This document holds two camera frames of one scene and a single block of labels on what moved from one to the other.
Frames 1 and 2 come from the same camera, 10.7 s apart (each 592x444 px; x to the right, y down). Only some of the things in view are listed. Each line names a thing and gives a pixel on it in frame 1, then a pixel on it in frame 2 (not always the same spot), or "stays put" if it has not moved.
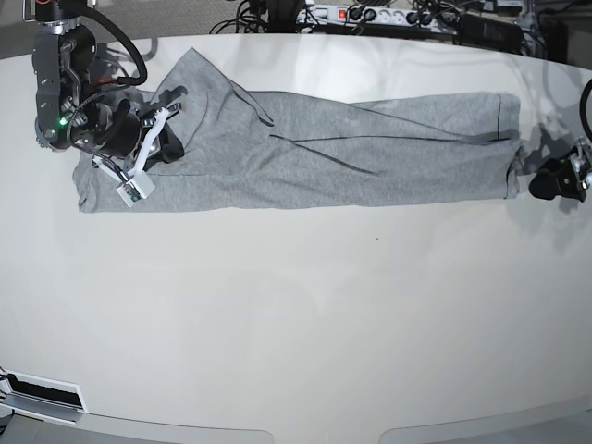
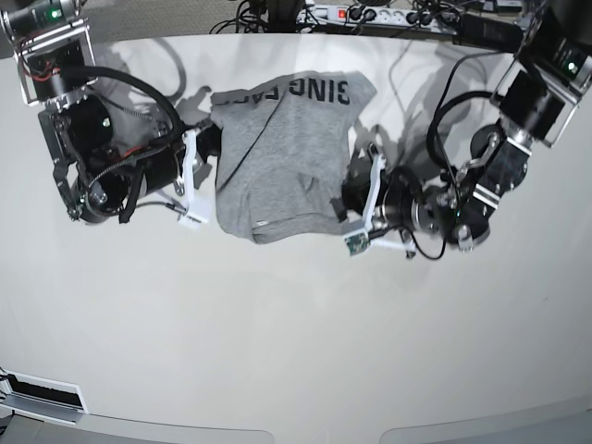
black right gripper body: (582, 163) → (400, 196)
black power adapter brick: (482, 31) stays put
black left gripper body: (119, 129) → (152, 170)
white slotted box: (41, 399) stays put
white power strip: (440, 20) stays put
